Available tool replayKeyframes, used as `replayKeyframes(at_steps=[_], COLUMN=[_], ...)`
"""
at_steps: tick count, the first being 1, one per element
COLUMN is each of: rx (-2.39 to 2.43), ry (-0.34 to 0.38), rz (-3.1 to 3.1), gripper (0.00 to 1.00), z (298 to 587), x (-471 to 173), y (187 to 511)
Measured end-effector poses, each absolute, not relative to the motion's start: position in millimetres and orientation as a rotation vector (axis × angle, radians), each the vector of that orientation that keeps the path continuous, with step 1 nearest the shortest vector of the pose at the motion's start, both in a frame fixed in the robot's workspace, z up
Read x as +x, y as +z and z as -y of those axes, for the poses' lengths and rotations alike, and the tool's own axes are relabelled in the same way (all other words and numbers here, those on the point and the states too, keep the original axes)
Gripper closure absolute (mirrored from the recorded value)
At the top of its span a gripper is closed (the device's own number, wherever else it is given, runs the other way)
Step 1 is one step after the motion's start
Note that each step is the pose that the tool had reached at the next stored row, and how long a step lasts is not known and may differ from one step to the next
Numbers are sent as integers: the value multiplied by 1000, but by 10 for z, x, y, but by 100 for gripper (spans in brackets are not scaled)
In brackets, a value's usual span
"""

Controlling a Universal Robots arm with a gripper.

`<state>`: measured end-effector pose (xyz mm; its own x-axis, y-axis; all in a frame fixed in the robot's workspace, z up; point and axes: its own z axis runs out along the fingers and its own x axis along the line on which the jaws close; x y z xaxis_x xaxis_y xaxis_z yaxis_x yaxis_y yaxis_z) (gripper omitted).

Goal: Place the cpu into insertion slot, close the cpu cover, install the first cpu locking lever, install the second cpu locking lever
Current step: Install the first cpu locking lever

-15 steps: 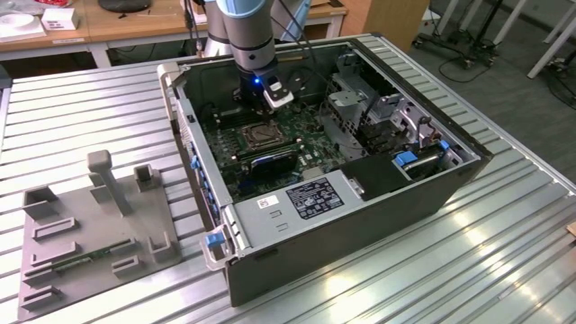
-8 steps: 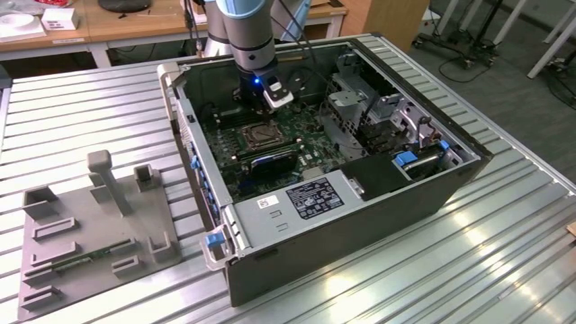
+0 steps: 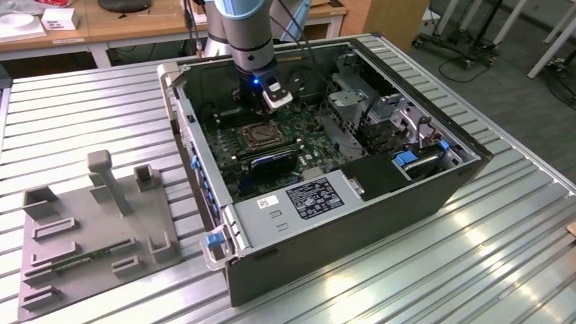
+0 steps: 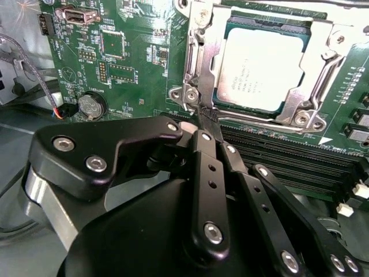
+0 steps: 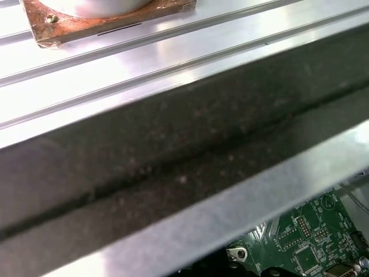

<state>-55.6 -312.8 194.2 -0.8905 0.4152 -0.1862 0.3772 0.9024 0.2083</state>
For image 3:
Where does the silver power supply unit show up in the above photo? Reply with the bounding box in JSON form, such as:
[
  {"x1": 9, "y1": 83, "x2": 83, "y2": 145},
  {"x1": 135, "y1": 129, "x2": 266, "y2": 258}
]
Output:
[{"x1": 223, "y1": 169, "x2": 366, "y2": 260}]

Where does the black cable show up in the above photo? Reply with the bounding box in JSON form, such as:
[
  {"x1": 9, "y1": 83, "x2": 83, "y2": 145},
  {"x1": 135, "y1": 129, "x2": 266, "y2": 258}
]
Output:
[
  {"x1": 287, "y1": 65, "x2": 333, "y2": 94},
  {"x1": 362, "y1": 89, "x2": 378, "y2": 121}
]

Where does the wooden cabinet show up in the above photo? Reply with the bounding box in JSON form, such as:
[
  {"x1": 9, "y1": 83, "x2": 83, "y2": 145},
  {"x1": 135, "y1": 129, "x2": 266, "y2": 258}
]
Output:
[{"x1": 365, "y1": 0, "x2": 431, "y2": 51}]

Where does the silver drive cage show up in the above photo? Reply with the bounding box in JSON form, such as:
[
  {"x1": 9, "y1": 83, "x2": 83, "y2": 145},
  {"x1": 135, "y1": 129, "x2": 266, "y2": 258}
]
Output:
[{"x1": 322, "y1": 50, "x2": 406, "y2": 156}]

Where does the white cardboard box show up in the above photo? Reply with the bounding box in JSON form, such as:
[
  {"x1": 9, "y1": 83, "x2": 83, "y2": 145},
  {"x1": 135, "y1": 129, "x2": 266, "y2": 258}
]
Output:
[{"x1": 41, "y1": 8, "x2": 82, "y2": 31}]

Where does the green RAM stick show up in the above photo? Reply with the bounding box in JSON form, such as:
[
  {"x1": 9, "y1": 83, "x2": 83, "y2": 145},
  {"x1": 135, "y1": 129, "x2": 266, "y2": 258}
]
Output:
[{"x1": 51, "y1": 248, "x2": 114, "y2": 273}]

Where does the green motherboard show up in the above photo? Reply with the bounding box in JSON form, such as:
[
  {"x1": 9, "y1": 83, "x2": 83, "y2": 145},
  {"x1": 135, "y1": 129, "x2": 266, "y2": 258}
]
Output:
[{"x1": 201, "y1": 101, "x2": 357, "y2": 200}]

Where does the wooden desk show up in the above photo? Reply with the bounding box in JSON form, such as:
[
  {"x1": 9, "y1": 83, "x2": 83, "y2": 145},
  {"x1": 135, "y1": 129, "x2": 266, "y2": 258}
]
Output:
[{"x1": 0, "y1": 0, "x2": 351, "y2": 63}]

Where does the CPU socket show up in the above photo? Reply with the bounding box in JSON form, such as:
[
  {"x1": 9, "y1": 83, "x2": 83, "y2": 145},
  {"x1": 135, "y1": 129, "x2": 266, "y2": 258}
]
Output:
[{"x1": 241, "y1": 121, "x2": 286, "y2": 152}]

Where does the black round base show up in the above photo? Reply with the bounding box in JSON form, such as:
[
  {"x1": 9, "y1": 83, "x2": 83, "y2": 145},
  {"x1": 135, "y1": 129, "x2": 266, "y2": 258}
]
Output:
[{"x1": 98, "y1": 0, "x2": 153, "y2": 13}]

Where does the silver CPU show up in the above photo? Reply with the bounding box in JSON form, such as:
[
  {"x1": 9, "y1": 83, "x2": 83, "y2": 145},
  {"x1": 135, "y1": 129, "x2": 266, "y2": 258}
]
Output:
[{"x1": 250, "y1": 127, "x2": 277, "y2": 142}]

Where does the blue disk carrier handle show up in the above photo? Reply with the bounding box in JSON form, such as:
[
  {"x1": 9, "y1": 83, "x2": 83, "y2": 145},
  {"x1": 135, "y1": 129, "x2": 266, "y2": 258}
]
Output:
[{"x1": 394, "y1": 151, "x2": 421, "y2": 170}]

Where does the open dark grey PC case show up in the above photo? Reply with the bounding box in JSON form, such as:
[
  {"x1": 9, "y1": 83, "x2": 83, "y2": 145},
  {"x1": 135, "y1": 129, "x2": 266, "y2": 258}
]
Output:
[{"x1": 157, "y1": 32, "x2": 497, "y2": 308}]

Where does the black plastic shroud box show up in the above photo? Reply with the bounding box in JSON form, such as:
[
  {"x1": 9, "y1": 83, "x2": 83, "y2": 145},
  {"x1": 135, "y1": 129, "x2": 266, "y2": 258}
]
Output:
[{"x1": 341, "y1": 153, "x2": 418, "y2": 203}]

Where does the grey parts rack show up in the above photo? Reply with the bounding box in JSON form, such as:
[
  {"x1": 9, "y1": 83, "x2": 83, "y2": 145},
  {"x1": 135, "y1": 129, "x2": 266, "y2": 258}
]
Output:
[{"x1": 17, "y1": 150, "x2": 185, "y2": 321}]

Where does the white desk frame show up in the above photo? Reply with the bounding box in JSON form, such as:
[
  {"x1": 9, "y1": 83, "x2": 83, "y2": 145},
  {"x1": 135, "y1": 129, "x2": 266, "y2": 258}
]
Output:
[{"x1": 526, "y1": 0, "x2": 576, "y2": 80}]

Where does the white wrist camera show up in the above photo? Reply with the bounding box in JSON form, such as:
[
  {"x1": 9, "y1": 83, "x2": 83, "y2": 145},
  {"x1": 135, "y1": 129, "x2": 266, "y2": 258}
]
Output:
[{"x1": 251, "y1": 69, "x2": 295, "y2": 109}]

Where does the white bowl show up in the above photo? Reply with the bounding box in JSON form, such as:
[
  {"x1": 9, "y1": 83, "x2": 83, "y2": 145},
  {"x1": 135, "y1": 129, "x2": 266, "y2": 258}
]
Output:
[{"x1": 0, "y1": 12, "x2": 46, "y2": 38}]

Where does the black wheeled stand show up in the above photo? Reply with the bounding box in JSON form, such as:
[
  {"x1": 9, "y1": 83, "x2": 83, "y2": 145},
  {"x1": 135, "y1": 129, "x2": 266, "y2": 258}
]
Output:
[{"x1": 414, "y1": 0, "x2": 501, "y2": 70}]

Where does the silver drive latch bracket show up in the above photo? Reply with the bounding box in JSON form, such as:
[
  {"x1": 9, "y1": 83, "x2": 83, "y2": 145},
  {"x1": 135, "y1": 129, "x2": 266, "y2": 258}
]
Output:
[{"x1": 405, "y1": 101, "x2": 445, "y2": 149}]

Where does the metal socket cover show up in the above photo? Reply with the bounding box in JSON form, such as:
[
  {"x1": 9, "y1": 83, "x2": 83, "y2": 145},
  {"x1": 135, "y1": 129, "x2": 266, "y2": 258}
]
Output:
[{"x1": 243, "y1": 123, "x2": 285, "y2": 150}]

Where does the black fan shroud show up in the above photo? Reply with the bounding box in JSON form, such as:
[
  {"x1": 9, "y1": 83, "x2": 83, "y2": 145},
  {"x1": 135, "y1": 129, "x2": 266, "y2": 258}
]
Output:
[{"x1": 250, "y1": 151, "x2": 298, "y2": 179}]

